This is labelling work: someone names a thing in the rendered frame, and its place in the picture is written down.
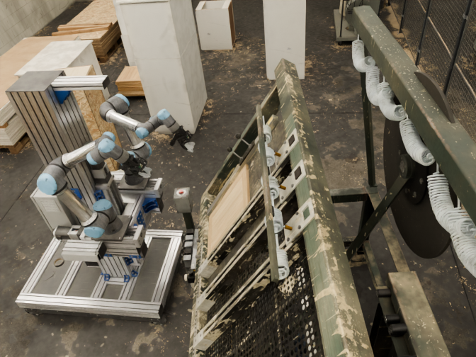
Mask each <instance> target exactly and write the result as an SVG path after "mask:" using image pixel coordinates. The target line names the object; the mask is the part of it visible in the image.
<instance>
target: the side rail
mask: <svg viewBox="0 0 476 357"><path fill-rule="evenodd" d="M279 104H280V101H279V96H278V89H277V84H276V82H275V84H274V85H273V87H272V88H271V90H270V91H269V93H268V95H267V96H266V97H265V99H264V100H263V102H262V104H261V113H262V120H263V116H264V122H265V124H266V123H267V122H268V120H269V119H270V117H271V116H272V115H273V114H274V115H276V113H277V112H278V106H279ZM258 135H259V134H258V125H257V117H256V113H255V114H254V117H253V118H252V119H251V121H250V122H249V124H248V125H247V127H246V129H245V130H244V132H243V133H242V135H241V138H242V139H243V140H245V141H246V142H247V143H249V144H251V143H252V141H253V140H255V139H256V138H257V137H258ZM248 147H249V146H248V145H247V144H246V143H245V142H243V141H242V140H241V139H238V141H237V143H236V144H235V146H234V147H233V148H232V151H233V152H234V153H236V154H237V155H238V156H240V157H242V156H243V154H244V153H245V151H246V150H247V149H248ZM239 160H240V158H239V157H237V156H236V155H235V154H233V153H232V152H230V153H229V155H228V156H227V158H226V160H225V161H224V163H223V164H222V166H221V167H220V169H219V170H218V172H217V173H216V175H215V177H214V178H213V180H212V181H211V182H210V184H209V186H208V191H207V192H208V193H211V194H213V195H215V196H217V195H218V193H219V192H220V191H221V190H222V188H223V186H224V185H225V184H226V182H227V180H228V179H229V177H230V176H231V175H232V173H233V171H234V169H235V167H236V166H237V165H238V164H239Z"/></svg>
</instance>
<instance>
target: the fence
mask: <svg viewBox="0 0 476 357"><path fill-rule="evenodd" d="M271 117H272V120H271V122H270V123H269V124H268V122H267V123H266V125H267V126H269V127H270V128H271V131H272V130H273V129H274V127H275V126H276V124H277V123H278V121H279V120H278V116H276V115H274V114H273V115H272V116H271ZM270 119H271V118H270ZM270 119H269V120H270ZM269 120H268V121H269ZM258 144H259V136H258V137H257V138H256V139H255V145H254V147H253V149H252V150H251V151H250V153H249V154H248V156H247V157H246V159H245V160H244V162H243V163H242V165H241V166H240V165H239V164H238V166H237V168H236V169H235V170H234V172H233V173H232V175H231V176H230V177H229V179H228V180H227V182H226V184H225V185H224V186H223V188H222V190H221V191H220V192H219V193H218V195H217V197H216V198H215V199H214V201H213V202H212V204H211V206H210V207H209V208H208V210H207V216H210V215H211V213H212V212H213V210H214V209H215V207H216V206H217V204H218V203H219V202H220V200H221V199H222V197H223V196H224V194H225V193H226V192H227V190H228V189H229V187H230V186H231V185H232V183H233V182H234V180H235V179H236V177H237V176H238V174H239V173H240V171H241V170H242V169H243V167H244V165H245V164H249V163H250V161H251V160H252V159H253V157H254V156H255V154H256V153H257V152H258V150H259V149H258Z"/></svg>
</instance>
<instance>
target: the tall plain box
mask: <svg viewBox="0 0 476 357"><path fill-rule="evenodd" d="M116 3H117V4H120V9H121V11H122V15H123V19H124V22H125V27H126V29H127V34H128V37H129V39H130V44H131V47H132V51H133V55H134V57H135V62H136V65H137V70H138V72H139V76H140V80H141V82H142V87H143V90H144V94H145V98H146V100H147V105H148V108H149V112H150V115H151V117H152V116H154V115H157V113H158V112H159V111H160V110H162V109H166V110H167V111H168V112H169V113H170V114H171V116H172V117H173V118H174V119H175V121H176V122H177V123H178V124H179V125H180V126H181V125H182V126H183V129H184V130H185V131H187V130H189V133H191V134H194V133H195V131H196V128H197V125H198V122H199V120H200V117H201V114H202V112H203V109H204V106H205V102H206V100H207V98H208V97H207V93H206V88H205V80H204V76H203V68H202V63H201V58H200V50H199V46H198V38H197V33H196V25H195V20H194V15H193V7H192V3H191V0H117V1H116ZM155 131H158V133H159V134H173V133H172V132H170V131H169V129H168V128H167V127H166V126H165V125H161V126H159V127H158V128H157V129H156V130H155Z"/></svg>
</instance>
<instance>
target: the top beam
mask: <svg viewBox="0 0 476 357"><path fill-rule="evenodd" d="M274 72H275V77H276V84H277V89H278V96H279V101H280V108H281V113H282V117H283V124H284V129H285V136H286V139H287V138H288V137H289V136H290V134H291V133H292V131H293V130H294V129H296V130H297V136H298V139H299V142H298V143H297V144H296V145H295V147H294V148H293V150H292V151H291V152H290V154H289V157H290V164H291V169H292V171H293V169H294V168H295V167H296V166H297V165H298V163H299V162H300V161H301V159H302V160H303V163H304V167H305V173H306V176H305V177H304V179H303V180H301V182H300V183H299V184H298V185H297V186H296V187H295V192H296V197H297V204H298V208H299V209H300V208H301V207H302V206H303V204H304V203H305V202H306V201H307V200H308V199H309V198H311V199H312V205H313V209H314V215H315V218H314V219H313V220H312V221H311V222H310V223H309V224H308V225H307V226H306V227H305V228H304V229H303V231H302V232H303V237H304V241H305V248H306V253H307V260H308V264H309V269H310V276H311V281H312V288H313V293H314V300H315V304H316V309H317V316H318V321H319V328H320V332H321V337H322V344H323V349H324V356H325V357H374V355H373V350H372V347H371V344H370V339H369V336H368V332H367V329H366V324H365V321H364V318H363V313H362V310H361V306H360V302H359V299H358V295H357V292H356V287H355V284H354V281H353V276H352V273H351V269H350V266H349V261H348V258H347V255H346V250H345V247H344V243H343V239H342V237H341V232H340V229H339V224H338V221H337V218H336V213H335V210H334V206H333V202H332V198H331V195H330V192H329V187H328V184H327V180H326V176H325V174H324V169H323V166H322V161H321V158H320V155H319V150H318V148H317V143H316V139H315V135H314V132H313V129H312V124H311V121H310V117H309V113H308V111H307V106H306V103H305V98H304V95H303V92H302V87H301V85H300V80H299V76H298V72H297V69H296V66H295V64H293V63H292V62H289V61H287V60H286V59H283V58H282V59H281V60H280V62H279V63H278V65H277V67H276V68H275V70H274Z"/></svg>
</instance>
